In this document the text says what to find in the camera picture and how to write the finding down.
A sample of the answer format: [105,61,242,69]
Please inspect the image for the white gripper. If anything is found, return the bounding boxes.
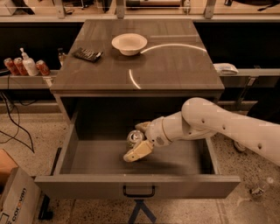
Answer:
[123,117,171,162]

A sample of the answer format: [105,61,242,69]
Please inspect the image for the silver green 7up can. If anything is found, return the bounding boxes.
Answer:
[127,130,145,150]

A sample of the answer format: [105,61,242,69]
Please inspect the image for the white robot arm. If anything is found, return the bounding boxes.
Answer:
[123,97,280,165]

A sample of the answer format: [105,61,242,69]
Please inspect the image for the open grey top drawer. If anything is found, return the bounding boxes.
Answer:
[35,97,241,200]

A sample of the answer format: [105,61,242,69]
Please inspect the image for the grey cabinet counter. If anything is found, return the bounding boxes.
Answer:
[51,18,224,121]

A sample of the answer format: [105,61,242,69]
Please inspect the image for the red soda can right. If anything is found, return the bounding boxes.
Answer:
[36,59,50,76]

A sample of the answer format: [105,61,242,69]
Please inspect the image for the red soda can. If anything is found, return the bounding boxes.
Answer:
[13,58,28,75]
[3,58,19,75]
[36,59,50,76]

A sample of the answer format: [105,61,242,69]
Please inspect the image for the red soda can middle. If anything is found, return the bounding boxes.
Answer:
[13,58,28,75]

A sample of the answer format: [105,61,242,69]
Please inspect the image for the red soda can left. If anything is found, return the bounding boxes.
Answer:
[3,58,19,75]

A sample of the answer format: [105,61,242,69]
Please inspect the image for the white ceramic bowl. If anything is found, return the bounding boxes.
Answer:
[111,33,148,56]

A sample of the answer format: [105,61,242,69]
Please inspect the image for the black sneaker left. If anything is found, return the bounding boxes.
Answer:
[234,141,246,152]

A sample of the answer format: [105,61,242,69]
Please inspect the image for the dark snack bag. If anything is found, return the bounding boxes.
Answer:
[72,47,102,63]

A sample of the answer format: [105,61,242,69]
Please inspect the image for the white folded cloth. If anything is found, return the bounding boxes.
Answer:
[213,63,238,74]

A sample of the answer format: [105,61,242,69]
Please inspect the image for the small brown glass bottle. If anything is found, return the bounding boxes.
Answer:
[58,48,66,66]

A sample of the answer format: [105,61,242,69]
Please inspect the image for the grey side shelf right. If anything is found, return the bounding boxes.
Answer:
[220,68,280,88]

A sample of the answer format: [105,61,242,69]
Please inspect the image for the grey side shelf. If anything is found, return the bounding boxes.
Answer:
[220,68,280,88]
[0,70,58,90]

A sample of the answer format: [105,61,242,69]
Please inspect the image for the crushed clear plastic bottle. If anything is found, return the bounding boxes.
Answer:
[249,177,274,198]

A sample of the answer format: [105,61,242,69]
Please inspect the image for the black bar on floor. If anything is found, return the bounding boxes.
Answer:
[38,147,62,221]

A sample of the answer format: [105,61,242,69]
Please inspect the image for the white pump soap bottle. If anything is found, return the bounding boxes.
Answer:
[20,48,39,76]

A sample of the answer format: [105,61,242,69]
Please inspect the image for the cardboard box with print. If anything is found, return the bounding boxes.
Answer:
[0,149,40,224]

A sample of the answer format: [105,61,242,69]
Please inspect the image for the grey side shelf left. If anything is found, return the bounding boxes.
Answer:
[0,70,58,90]

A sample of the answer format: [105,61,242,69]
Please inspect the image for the black drawer handle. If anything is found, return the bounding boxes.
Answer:
[122,185,156,198]

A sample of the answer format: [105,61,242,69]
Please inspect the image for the black floor cables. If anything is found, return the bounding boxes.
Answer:
[0,90,39,154]

